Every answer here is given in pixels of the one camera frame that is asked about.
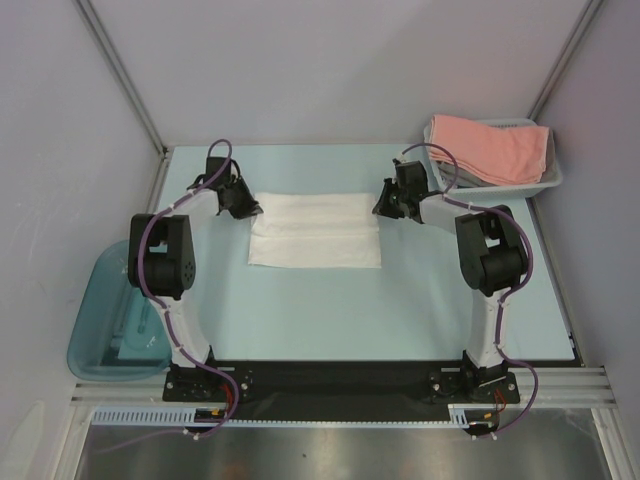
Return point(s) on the pink striped towel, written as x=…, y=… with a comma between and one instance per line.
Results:
x=479, y=155

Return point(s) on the right aluminium corner post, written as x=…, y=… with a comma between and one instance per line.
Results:
x=587, y=18

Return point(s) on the left aluminium corner post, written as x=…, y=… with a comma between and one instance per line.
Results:
x=112, y=58

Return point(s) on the white towel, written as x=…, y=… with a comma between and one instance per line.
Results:
x=315, y=232

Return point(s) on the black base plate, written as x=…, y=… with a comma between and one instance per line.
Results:
x=341, y=386

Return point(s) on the aluminium corner post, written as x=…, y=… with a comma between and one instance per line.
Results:
x=587, y=18
x=112, y=58

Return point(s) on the teal plastic tray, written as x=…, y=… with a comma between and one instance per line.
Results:
x=118, y=335

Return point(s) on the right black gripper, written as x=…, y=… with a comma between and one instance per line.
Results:
x=391, y=200

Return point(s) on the slotted cable duct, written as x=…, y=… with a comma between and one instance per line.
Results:
x=440, y=416

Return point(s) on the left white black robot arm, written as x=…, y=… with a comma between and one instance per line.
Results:
x=162, y=258

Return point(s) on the white perforated plastic basket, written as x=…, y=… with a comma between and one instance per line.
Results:
x=478, y=193

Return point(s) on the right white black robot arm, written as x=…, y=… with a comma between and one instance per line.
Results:
x=494, y=257

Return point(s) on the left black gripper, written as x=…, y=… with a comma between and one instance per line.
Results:
x=250, y=208

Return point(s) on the aluminium frame rail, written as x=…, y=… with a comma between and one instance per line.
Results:
x=558, y=388

